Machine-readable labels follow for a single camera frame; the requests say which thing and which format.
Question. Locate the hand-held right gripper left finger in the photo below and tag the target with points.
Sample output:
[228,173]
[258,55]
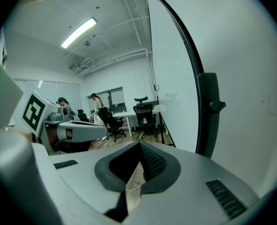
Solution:
[77,170]

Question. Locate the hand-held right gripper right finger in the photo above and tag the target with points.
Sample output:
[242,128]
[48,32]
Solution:
[194,172]

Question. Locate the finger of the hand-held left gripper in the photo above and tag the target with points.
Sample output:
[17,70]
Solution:
[86,123]
[89,132]

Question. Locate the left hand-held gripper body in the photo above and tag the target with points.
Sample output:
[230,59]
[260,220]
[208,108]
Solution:
[48,107]

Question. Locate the black framed whiteboard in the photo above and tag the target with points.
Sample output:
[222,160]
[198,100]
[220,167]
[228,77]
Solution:
[176,83]

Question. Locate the person's left hand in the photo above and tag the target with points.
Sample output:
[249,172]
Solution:
[51,136]

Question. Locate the small black office chair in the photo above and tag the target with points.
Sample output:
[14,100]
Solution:
[82,115]

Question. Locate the white window blinds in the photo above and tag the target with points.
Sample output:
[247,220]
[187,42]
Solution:
[50,91]

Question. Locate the dark framed interior window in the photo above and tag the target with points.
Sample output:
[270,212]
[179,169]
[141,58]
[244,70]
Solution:
[116,99]

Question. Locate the white office desk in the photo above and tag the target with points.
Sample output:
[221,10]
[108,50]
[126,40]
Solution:
[125,114]

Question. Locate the ceiling mounted grey device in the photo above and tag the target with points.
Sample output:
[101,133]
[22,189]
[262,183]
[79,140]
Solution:
[75,66]

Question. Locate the black office chair with headrest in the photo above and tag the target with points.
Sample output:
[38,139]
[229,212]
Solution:
[144,115]

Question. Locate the round ceiling smoke detector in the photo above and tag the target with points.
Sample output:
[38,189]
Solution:
[87,43]

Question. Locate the white ceiling pipes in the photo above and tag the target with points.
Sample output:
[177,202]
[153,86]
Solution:
[119,55]

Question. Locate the long ceiling light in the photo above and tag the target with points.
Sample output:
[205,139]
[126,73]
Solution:
[78,33]

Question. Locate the white wall switch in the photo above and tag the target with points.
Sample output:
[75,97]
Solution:
[156,87]

